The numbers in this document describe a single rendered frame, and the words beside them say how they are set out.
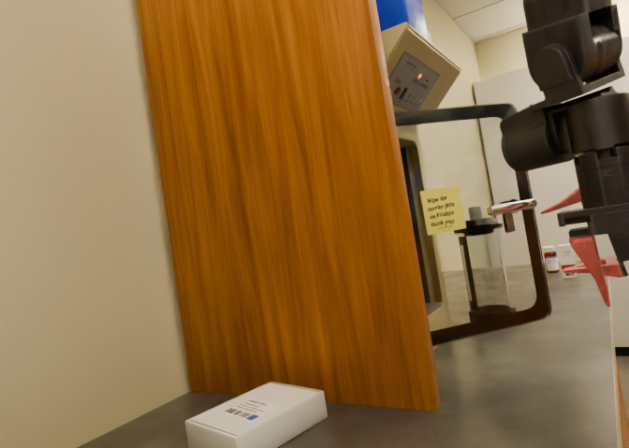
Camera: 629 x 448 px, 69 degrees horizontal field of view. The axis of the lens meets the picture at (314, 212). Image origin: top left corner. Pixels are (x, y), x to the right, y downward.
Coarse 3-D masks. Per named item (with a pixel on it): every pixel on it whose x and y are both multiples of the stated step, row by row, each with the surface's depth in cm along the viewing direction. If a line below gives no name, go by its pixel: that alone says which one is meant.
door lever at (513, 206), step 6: (504, 204) 76; (510, 204) 76; (516, 204) 76; (522, 204) 77; (528, 204) 77; (534, 204) 77; (492, 210) 75; (498, 210) 75; (504, 210) 76; (510, 210) 76; (516, 210) 76
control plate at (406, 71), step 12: (408, 60) 77; (396, 72) 76; (408, 72) 80; (420, 72) 83; (432, 72) 87; (396, 84) 79; (408, 84) 82; (420, 84) 86; (432, 84) 90; (396, 96) 82; (420, 96) 90; (408, 108) 89
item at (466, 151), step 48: (432, 144) 79; (480, 144) 81; (480, 192) 80; (528, 192) 83; (432, 240) 77; (480, 240) 80; (528, 240) 82; (432, 288) 77; (480, 288) 79; (528, 288) 81; (432, 336) 76
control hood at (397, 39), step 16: (384, 32) 72; (400, 32) 71; (416, 32) 74; (384, 48) 72; (400, 48) 73; (416, 48) 76; (432, 48) 81; (432, 64) 85; (448, 64) 90; (448, 80) 95; (432, 96) 94
